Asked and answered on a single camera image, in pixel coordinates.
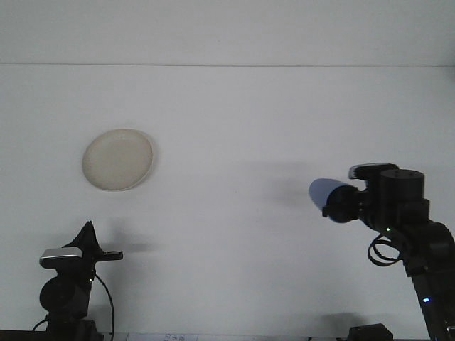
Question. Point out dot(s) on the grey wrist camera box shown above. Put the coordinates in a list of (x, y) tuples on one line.
[(60, 254), (373, 165)]

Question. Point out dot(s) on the pale round plate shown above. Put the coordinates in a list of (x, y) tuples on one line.
[(117, 160)]

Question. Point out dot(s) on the pale blue cup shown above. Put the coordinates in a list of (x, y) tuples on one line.
[(318, 193)]

